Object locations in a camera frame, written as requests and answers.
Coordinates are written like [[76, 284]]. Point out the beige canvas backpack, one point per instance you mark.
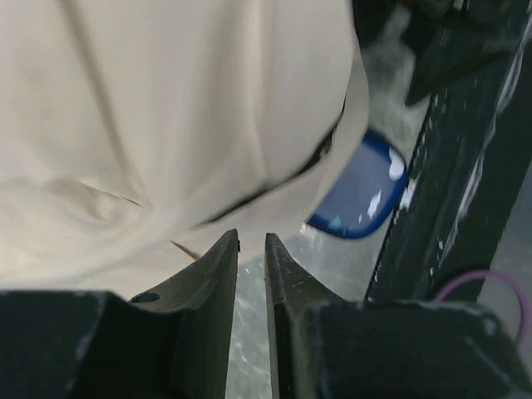
[[134, 133]]

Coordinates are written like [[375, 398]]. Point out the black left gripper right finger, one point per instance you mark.
[[323, 346]]

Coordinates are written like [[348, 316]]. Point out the blue shark pencil case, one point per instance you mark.
[[365, 193]]

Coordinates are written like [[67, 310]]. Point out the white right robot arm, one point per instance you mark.
[[414, 49]]

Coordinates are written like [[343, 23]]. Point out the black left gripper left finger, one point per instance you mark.
[[171, 341]]

